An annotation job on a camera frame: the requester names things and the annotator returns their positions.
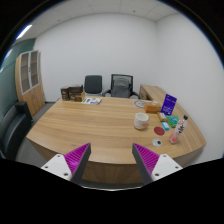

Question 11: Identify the white ceramic mug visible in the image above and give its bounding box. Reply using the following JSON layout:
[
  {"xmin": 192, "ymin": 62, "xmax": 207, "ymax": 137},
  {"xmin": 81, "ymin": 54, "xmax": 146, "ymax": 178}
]
[{"xmin": 134, "ymin": 112, "xmax": 149, "ymax": 130}]

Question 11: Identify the wooden tissue box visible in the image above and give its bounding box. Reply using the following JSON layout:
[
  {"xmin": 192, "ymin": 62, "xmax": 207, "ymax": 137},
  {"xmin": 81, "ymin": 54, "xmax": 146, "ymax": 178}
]
[{"xmin": 144, "ymin": 102, "xmax": 161, "ymax": 113}]

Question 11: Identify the dark brown box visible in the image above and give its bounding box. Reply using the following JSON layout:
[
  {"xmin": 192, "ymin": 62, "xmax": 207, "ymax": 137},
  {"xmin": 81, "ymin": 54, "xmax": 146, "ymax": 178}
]
[{"xmin": 69, "ymin": 85, "xmax": 83, "ymax": 102}]

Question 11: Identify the green booklet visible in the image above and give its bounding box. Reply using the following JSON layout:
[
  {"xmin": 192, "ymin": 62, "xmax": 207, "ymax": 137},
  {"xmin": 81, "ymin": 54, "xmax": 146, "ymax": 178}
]
[{"xmin": 167, "ymin": 115, "xmax": 179, "ymax": 128}]

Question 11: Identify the wooden side desk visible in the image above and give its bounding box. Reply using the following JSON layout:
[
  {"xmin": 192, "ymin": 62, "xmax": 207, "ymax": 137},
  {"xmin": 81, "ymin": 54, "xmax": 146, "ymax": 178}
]
[{"xmin": 138, "ymin": 84, "xmax": 183, "ymax": 109}]

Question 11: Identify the red round coaster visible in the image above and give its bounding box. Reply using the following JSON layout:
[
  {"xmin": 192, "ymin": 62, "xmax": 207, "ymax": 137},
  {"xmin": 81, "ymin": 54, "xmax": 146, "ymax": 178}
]
[{"xmin": 154, "ymin": 126, "xmax": 165, "ymax": 136}]

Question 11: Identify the wooden glass-door cabinet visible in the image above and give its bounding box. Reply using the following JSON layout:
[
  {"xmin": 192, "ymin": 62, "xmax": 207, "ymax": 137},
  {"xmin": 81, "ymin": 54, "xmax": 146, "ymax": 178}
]
[{"xmin": 15, "ymin": 51, "xmax": 45, "ymax": 116}]

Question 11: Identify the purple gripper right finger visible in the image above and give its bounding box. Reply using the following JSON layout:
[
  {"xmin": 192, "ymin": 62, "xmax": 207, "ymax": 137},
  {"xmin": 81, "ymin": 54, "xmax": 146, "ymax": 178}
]
[{"xmin": 132, "ymin": 143, "xmax": 159, "ymax": 185}]

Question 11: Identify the black leather sofa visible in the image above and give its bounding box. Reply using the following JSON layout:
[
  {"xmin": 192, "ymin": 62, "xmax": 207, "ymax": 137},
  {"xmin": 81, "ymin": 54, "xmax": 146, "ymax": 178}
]
[{"xmin": 0, "ymin": 102, "xmax": 33, "ymax": 160}]

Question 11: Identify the colourful brochure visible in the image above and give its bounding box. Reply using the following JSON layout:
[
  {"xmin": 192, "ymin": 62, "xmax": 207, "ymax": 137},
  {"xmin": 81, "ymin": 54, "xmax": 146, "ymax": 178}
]
[{"xmin": 81, "ymin": 97, "xmax": 102, "ymax": 104}]

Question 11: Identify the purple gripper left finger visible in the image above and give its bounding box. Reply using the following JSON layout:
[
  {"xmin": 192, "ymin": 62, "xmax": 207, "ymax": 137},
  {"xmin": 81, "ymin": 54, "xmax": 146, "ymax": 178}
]
[{"xmin": 64, "ymin": 143, "xmax": 91, "ymax": 184}]

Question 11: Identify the dark grey office chair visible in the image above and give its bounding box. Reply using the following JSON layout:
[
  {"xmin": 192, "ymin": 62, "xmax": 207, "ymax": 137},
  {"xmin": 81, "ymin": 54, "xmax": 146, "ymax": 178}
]
[{"xmin": 84, "ymin": 75, "xmax": 103, "ymax": 95}]

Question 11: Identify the brown tea box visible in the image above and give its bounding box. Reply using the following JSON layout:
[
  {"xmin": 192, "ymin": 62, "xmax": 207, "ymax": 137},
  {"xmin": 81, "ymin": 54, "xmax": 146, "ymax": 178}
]
[{"xmin": 60, "ymin": 86, "xmax": 69, "ymax": 101}]

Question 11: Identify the blue sign stand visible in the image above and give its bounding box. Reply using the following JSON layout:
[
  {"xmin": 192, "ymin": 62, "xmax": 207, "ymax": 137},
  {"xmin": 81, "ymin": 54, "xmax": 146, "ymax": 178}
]
[{"xmin": 161, "ymin": 94, "xmax": 177, "ymax": 116}]

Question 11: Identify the small yellow box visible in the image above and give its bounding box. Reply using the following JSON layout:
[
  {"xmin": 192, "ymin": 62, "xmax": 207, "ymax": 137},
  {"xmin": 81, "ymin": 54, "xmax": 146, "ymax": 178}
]
[{"xmin": 157, "ymin": 112, "xmax": 167, "ymax": 122}]

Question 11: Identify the grey mesh office chair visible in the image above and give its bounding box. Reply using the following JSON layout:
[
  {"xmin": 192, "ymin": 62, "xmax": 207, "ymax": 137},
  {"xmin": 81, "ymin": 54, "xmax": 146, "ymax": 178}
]
[{"xmin": 103, "ymin": 74, "xmax": 140, "ymax": 98}]

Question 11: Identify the white round lid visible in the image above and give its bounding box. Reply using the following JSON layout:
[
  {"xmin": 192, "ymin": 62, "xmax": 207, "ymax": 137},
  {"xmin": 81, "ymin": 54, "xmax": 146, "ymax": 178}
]
[{"xmin": 152, "ymin": 138, "xmax": 162, "ymax": 147}]

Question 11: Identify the clear plastic water bottle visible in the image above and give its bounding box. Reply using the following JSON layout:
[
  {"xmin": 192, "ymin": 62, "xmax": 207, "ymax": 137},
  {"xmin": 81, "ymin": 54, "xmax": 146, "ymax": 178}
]
[{"xmin": 169, "ymin": 115, "xmax": 188, "ymax": 144}]

